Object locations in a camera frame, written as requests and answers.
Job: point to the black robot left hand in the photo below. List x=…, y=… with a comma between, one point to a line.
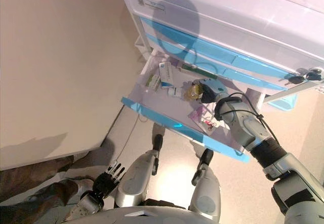
x=103, y=184

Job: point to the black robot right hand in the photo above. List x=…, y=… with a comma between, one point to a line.
x=208, y=94

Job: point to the clear jar yellow capsules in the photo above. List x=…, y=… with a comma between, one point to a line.
x=193, y=92

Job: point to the white cart drawer blue front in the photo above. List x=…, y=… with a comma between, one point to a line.
x=157, y=105

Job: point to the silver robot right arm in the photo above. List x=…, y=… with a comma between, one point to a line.
x=243, y=125

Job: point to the long green white medicine box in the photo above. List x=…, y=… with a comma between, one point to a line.
x=189, y=69

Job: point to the white blue medicine box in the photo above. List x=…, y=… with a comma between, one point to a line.
x=166, y=74

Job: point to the small green white medicine box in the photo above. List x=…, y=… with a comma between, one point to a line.
x=154, y=82

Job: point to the pink packet with scissors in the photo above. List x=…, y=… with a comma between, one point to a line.
x=212, y=125

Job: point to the light blue plastic bin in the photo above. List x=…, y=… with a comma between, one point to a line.
x=282, y=102

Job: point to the person leg brown trousers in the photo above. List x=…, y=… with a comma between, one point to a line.
x=30, y=196

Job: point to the white cart side bin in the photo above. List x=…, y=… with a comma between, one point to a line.
x=140, y=46

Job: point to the black cart keys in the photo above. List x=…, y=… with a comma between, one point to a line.
x=293, y=79

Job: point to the white medical cart blue drawers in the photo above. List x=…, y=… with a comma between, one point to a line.
x=227, y=6

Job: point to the cart label sticker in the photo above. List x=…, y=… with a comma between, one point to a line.
x=149, y=4

